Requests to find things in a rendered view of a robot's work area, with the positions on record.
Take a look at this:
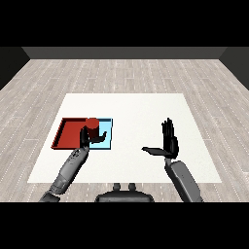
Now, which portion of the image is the red shallow open box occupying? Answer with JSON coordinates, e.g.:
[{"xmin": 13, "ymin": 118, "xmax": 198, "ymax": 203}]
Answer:
[{"xmin": 51, "ymin": 117, "xmax": 90, "ymax": 151}]

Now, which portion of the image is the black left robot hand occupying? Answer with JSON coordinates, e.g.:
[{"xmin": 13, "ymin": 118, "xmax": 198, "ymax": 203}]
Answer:
[{"xmin": 79, "ymin": 125, "xmax": 108, "ymax": 148}]

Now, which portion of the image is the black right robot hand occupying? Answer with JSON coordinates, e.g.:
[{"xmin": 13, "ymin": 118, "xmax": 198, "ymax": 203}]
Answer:
[{"xmin": 141, "ymin": 117, "xmax": 180, "ymax": 160}]

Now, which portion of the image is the light blue shallow open box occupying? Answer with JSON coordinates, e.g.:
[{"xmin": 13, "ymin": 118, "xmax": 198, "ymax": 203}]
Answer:
[{"xmin": 88, "ymin": 118, "xmax": 114, "ymax": 151}]

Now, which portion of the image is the dark grey robot body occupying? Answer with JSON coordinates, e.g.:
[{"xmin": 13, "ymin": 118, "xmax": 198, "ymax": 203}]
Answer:
[{"xmin": 94, "ymin": 182, "xmax": 156, "ymax": 203}]

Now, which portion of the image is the red can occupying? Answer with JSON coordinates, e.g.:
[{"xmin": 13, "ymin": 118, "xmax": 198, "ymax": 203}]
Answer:
[{"xmin": 85, "ymin": 118, "xmax": 100, "ymax": 140}]

